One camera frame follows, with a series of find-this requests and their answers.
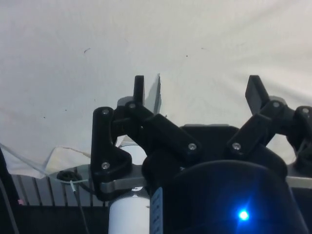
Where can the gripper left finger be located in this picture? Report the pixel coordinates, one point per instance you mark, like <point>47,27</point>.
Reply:
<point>161,131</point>

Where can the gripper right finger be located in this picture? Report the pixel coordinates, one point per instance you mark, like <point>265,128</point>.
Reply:
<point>258,129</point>

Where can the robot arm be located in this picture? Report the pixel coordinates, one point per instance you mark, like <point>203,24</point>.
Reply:
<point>126,214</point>

